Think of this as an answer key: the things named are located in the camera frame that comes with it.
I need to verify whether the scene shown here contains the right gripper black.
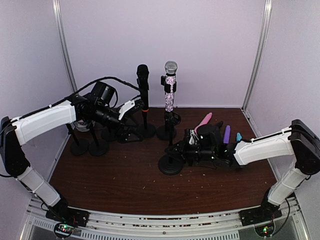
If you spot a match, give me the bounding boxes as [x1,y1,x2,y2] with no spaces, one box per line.
[166,138,216,168]

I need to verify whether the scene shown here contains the black stand of purple mic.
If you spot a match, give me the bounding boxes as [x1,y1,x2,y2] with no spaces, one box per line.
[100,126,117,142]

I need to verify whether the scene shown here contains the purple microphone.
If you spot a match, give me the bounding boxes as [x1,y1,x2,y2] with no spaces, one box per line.
[223,125,231,144]

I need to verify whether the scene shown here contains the pink microphone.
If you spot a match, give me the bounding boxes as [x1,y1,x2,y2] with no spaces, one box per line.
[194,112,213,133]

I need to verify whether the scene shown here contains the light blue microphone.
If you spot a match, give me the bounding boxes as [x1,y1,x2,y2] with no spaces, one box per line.
[236,132,242,142]

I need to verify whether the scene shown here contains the black stand of blue mic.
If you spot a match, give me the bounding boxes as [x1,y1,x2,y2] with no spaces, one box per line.
[156,111,183,176]

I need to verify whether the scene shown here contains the glitter mic silver head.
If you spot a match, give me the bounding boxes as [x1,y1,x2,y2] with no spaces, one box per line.
[164,60,178,112]

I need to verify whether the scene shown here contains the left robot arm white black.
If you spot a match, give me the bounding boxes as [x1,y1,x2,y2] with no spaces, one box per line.
[0,81,145,222]

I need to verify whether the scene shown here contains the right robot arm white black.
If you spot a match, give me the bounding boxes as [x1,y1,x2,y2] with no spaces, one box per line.
[165,119,320,221]

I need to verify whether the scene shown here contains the black stand of glitter mic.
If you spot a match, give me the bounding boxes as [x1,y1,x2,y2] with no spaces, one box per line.
[156,73,181,140]

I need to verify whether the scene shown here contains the tape roll at back left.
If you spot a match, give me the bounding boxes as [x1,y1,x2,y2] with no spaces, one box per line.
[73,120,91,133]

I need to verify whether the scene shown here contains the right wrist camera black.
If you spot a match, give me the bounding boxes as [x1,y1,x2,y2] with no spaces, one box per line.
[184,129,199,145]

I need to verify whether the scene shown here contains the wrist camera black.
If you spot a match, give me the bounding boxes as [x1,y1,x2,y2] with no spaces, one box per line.
[129,99,145,114]
[184,129,199,145]

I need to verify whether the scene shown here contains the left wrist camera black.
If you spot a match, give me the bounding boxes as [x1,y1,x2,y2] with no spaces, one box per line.
[129,99,145,114]

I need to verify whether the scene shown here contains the black mic orange ring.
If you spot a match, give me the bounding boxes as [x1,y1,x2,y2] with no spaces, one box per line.
[136,64,151,113]

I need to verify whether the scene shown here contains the left arm braided black cable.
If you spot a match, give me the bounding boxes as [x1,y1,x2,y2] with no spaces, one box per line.
[47,76,142,111]

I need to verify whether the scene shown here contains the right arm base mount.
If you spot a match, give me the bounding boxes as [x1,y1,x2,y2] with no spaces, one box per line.
[239,207,283,238]

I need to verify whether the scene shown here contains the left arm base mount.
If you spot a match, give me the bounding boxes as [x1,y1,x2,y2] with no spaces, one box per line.
[45,207,90,239]

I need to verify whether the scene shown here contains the front aluminium rail frame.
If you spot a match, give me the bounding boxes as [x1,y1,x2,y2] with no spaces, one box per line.
[21,192,312,240]

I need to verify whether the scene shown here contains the right aluminium corner post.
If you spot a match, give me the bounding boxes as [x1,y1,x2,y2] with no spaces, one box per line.
[241,0,273,112]

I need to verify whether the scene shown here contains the aluminium corner post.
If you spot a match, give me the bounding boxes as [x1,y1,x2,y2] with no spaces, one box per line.
[52,0,78,92]
[241,0,273,112]

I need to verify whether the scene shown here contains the left aluminium corner post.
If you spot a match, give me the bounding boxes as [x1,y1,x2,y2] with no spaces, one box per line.
[52,0,78,92]

